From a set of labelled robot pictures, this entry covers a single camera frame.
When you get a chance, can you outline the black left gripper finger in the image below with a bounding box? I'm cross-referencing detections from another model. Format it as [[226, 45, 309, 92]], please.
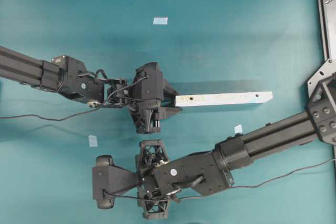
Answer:
[[162, 78, 179, 101], [159, 107, 183, 120]]

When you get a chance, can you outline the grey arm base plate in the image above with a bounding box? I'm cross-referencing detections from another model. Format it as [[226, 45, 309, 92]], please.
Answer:
[[307, 59, 335, 97]]

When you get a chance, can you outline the blue tape marker centre-right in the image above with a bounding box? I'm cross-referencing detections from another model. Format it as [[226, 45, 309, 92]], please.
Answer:
[[234, 124, 243, 134]]

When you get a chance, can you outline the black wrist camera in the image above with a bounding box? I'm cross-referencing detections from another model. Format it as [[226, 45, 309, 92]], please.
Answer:
[[92, 155, 141, 209], [132, 62, 164, 110]]

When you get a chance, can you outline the white wooden board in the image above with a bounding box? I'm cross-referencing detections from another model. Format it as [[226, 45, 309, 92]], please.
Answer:
[[174, 91, 273, 107]]

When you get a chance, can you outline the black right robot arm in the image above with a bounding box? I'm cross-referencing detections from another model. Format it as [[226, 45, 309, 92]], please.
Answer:
[[136, 75, 335, 219]]

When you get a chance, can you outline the blue tape marker left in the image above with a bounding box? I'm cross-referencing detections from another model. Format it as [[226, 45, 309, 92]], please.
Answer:
[[88, 135, 98, 147]]

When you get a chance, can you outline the blue tape marker top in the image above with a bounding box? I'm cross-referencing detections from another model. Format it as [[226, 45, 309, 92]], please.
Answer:
[[153, 17, 168, 25]]

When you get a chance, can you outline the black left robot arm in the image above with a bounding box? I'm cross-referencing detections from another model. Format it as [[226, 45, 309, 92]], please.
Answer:
[[1, 47, 182, 134]]

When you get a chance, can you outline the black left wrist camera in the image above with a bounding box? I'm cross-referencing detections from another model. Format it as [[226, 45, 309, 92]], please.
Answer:
[[132, 62, 164, 110]]

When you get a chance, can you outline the black aluminium table frame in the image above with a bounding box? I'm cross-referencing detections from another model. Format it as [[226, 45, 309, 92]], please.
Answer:
[[317, 0, 335, 60]]

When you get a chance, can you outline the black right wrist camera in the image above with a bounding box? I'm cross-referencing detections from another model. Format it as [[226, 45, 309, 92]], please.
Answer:
[[92, 155, 141, 209]]

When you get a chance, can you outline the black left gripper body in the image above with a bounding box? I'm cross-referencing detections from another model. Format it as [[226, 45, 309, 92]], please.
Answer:
[[130, 100, 175, 134]]

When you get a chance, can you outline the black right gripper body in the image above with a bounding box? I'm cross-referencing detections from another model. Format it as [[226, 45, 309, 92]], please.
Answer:
[[135, 140, 170, 220]]

